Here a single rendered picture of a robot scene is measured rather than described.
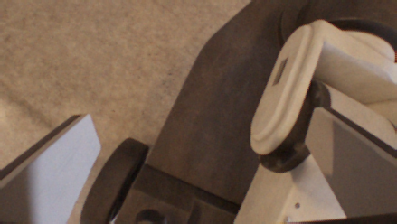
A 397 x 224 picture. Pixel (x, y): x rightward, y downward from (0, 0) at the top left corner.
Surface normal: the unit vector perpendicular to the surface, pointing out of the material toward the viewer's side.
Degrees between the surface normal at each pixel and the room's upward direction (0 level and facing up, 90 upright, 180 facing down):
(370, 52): 15
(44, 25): 0
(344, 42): 0
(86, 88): 0
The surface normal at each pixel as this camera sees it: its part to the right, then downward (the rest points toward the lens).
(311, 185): 0.00, 0.12
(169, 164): 0.11, -0.11
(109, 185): 0.22, -0.28
